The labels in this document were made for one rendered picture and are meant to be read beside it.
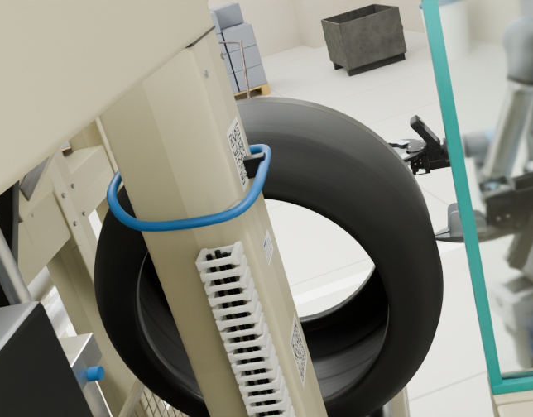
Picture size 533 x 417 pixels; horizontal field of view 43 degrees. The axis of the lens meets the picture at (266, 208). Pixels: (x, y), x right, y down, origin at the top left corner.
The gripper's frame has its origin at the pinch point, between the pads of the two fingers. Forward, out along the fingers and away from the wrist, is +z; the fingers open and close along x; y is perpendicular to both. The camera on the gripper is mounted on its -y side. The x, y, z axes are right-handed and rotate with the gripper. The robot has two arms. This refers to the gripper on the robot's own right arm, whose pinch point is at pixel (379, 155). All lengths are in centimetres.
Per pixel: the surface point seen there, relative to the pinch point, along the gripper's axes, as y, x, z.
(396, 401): 8, -90, -5
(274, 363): -38, -124, 0
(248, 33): 111, 593, 207
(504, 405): -39, -134, -26
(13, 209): -56, -105, 39
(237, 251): -54, -122, 0
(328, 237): 129, 156, 66
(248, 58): 138, 587, 215
